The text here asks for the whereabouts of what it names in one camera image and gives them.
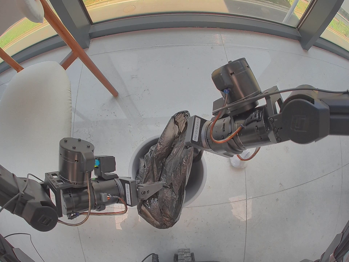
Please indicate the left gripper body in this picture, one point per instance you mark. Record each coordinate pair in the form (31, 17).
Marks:
(111, 191)

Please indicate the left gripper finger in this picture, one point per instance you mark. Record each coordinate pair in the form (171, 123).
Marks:
(144, 191)

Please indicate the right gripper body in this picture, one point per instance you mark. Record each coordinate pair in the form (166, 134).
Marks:
(253, 132)

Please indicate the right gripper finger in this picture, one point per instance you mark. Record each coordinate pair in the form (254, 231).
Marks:
(197, 154)

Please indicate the black plastic bag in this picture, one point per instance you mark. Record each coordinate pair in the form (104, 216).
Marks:
(163, 173)

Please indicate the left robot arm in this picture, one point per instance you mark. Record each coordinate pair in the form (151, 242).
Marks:
(27, 198)

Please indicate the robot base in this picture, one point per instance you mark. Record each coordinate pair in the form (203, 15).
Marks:
(184, 255)

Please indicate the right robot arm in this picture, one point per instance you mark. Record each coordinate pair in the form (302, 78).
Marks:
(308, 113)

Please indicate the white trash bin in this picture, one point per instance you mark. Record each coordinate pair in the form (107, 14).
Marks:
(197, 184)

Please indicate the white cushioned wooden chair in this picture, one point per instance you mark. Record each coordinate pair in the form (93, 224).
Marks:
(35, 105)

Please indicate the window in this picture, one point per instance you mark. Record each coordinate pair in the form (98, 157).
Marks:
(190, 29)

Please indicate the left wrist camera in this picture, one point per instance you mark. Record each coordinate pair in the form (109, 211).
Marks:
(107, 164)

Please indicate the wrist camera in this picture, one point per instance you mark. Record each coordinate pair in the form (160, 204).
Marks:
(219, 76)
(107, 164)

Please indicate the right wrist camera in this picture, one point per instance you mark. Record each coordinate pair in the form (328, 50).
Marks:
(219, 76)

